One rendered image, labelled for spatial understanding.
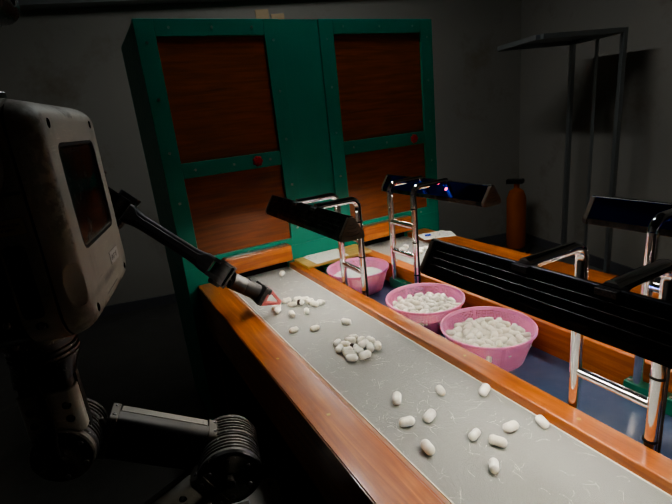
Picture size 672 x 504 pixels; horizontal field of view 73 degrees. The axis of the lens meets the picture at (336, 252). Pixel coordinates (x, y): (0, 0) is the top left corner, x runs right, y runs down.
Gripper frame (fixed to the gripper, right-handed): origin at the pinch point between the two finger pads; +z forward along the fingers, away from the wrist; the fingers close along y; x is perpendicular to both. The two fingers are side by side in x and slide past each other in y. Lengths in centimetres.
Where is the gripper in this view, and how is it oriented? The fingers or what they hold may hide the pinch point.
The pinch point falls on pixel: (278, 302)
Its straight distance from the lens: 163.4
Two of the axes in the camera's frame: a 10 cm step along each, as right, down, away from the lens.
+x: -4.7, 8.8, -0.5
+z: 7.4, 4.3, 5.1
